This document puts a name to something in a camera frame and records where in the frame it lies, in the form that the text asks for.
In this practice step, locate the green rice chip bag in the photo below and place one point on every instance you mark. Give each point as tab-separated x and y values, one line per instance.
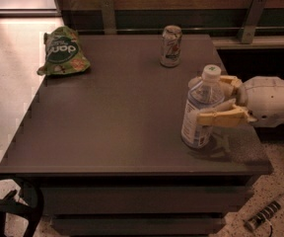
63	53

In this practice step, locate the black chair base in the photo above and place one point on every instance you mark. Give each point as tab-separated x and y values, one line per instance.
26	203

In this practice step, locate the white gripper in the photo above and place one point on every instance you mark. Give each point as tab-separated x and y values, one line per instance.
268	101

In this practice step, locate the blue plastic water bottle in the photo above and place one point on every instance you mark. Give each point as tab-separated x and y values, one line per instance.
204	93

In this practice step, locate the silver soda can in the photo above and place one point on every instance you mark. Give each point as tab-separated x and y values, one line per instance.
170	48

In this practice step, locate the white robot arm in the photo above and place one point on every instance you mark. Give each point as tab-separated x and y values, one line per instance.
230	86

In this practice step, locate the white power strip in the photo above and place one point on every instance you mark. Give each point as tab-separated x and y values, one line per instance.
265	214

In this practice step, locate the right metal wall bracket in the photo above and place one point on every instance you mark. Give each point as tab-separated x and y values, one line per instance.
247	31

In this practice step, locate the dark drawer cabinet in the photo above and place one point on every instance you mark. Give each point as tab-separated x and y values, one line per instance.
105	149

